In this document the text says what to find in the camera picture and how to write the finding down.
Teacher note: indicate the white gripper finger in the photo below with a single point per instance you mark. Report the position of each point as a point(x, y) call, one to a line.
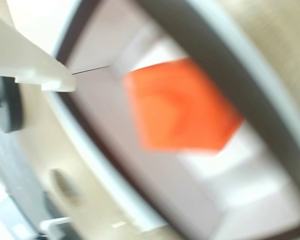
point(22, 57)

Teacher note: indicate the orange cube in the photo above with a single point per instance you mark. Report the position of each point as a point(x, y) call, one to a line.
point(180, 107)

